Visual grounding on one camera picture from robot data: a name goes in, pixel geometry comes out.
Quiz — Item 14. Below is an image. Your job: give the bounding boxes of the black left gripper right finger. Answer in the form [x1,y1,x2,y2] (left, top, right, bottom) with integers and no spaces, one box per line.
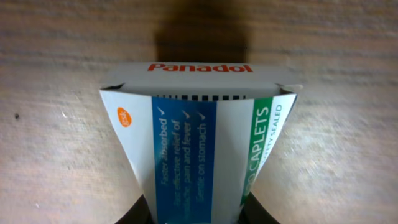
[238,193,280,224]

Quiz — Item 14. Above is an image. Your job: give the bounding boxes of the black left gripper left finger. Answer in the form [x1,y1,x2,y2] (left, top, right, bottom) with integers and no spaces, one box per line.
[115,195,154,224]

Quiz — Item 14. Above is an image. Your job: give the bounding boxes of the white Panadol box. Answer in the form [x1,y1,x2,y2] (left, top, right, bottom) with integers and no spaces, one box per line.
[100,62,298,223]

